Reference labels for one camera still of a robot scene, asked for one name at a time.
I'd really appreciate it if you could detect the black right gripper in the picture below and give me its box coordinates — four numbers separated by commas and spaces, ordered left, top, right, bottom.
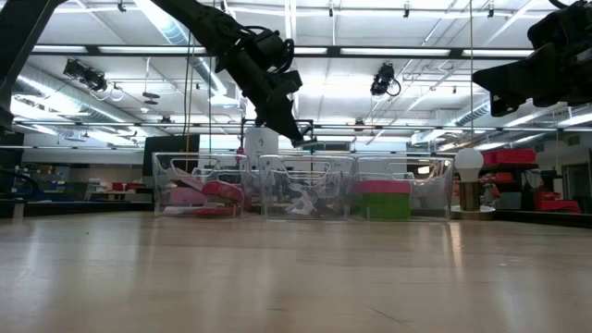
472, 0, 592, 117

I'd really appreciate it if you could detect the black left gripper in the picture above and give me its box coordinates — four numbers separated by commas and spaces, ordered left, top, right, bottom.
216, 28, 307, 143

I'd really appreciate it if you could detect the red stapler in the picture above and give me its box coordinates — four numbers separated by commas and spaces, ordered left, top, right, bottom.
191, 179, 253, 218

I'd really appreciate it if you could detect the pink and white stapler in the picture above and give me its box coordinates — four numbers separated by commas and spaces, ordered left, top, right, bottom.
164, 166, 214, 217

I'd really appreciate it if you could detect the green tape roll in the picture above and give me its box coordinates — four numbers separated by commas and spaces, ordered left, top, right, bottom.
353, 205, 412, 220
353, 192, 412, 208

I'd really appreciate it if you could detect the white pillar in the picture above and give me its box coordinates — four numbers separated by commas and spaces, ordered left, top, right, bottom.
243, 127, 280, 158

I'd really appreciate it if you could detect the red storage crate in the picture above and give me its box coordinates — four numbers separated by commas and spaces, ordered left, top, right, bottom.
480, 147, 537, 167
534, 191, 582, 215

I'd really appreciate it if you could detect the white bulb lamp brass base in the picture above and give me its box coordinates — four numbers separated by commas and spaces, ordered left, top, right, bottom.
450, 147, 497, 221

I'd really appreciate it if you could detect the black monitor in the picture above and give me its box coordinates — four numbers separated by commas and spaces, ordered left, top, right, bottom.
142, 133, 201, 177

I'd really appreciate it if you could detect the black overhead rig beam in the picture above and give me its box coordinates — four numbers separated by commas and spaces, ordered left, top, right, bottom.
30, 44, 536, 60

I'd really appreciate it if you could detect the thin hanging cable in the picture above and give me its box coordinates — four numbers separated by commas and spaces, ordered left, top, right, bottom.
468, 0, 475, 140

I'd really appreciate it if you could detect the black hanging cable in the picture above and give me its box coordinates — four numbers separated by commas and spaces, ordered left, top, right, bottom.
181, 30, 195, 136

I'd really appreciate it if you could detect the black ceiling camera with cable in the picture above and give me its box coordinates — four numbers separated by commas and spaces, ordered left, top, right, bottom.
369, 62, 402, 98

